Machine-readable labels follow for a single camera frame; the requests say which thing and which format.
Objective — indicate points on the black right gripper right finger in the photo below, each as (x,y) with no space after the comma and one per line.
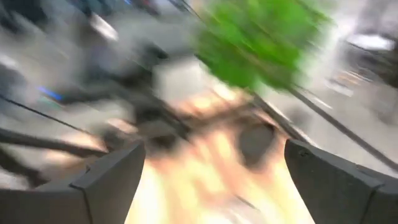
(342,193)

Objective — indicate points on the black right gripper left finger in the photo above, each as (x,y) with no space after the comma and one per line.
(77,202)

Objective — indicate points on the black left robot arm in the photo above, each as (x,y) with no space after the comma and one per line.
(146,109)

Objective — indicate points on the green potted plant black pot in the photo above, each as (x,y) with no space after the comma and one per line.
(255,40)

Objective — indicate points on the black aluminium table frame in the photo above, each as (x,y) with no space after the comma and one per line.
(342,129)

